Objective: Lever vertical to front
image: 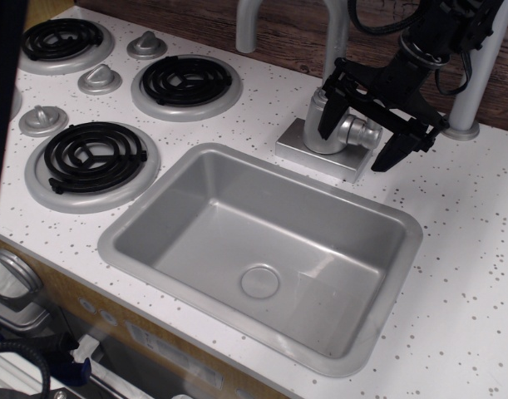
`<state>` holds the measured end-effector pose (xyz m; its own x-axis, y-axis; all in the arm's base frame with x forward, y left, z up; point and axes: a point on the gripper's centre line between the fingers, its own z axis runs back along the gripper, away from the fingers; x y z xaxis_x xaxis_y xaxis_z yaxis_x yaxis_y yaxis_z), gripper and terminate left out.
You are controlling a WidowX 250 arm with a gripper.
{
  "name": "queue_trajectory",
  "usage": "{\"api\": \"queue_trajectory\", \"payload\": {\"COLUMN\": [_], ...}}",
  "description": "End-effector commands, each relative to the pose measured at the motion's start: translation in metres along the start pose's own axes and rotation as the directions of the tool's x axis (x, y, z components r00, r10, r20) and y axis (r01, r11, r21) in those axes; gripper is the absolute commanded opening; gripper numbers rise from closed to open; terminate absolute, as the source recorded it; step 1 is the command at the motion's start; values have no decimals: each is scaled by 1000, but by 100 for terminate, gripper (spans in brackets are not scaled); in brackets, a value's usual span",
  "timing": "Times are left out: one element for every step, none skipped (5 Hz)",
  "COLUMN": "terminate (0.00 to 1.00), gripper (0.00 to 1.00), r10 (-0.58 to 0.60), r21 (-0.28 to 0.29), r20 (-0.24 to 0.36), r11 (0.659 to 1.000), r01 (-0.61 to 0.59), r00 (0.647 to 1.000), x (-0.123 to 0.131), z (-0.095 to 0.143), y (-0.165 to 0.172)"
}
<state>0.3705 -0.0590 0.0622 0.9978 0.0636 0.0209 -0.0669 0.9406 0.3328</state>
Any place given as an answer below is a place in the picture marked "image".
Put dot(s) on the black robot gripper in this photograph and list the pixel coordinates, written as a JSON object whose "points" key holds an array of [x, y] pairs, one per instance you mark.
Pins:
{"points": [[389, 95]]}

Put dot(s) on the rear silver stove knob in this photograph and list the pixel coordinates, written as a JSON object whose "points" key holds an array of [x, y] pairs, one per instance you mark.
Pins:
{"points": [[147, 46]]}

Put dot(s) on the silver oven dial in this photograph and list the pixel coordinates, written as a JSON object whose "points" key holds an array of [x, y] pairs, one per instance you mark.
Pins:
{"points": [[17, 279]]}

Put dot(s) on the front silver stove knob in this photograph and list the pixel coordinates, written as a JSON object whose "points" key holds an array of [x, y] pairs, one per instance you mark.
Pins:
{"points": [[42, 121]]}

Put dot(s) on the middle black coil burner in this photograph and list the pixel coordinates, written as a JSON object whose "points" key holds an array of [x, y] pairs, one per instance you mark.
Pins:
{"points": [[186, 88]]}

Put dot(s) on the silver stove knob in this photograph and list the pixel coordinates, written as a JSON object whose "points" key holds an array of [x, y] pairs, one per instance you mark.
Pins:
{"points": [[147, 46], [100, 80], [42, 121]]}

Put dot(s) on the front black coil burner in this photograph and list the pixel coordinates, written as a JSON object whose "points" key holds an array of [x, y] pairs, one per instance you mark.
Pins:
{"points": [[92, 167]]}

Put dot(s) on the black coil burner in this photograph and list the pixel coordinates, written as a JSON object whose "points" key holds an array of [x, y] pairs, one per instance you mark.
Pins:
{"points": [[92, 167], [186, 88], [64, 45]]}

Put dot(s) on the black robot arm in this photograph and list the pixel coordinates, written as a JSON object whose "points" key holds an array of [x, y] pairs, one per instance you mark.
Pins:
{"points": [[435, 31]]}

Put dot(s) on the silver vertical support post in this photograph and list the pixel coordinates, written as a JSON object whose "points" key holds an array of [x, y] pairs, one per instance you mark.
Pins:
{"points": [[462, 118]]}

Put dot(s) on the silver faucet lever handle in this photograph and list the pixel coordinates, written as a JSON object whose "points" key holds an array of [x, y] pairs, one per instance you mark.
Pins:
{"points": [[356, 131]]}

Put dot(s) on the grey plastic sink basin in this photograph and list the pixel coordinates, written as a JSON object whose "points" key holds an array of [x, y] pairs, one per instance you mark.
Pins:
{"points": [[309, 270]]}

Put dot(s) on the middle silver stove knob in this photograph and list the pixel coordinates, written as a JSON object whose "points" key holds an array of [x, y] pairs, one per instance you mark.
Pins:
{"points": [[100, 80]]}

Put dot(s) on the rear black coil burner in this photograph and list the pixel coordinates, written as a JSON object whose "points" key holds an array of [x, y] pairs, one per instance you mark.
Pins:
{"points": [[64, 45]]}

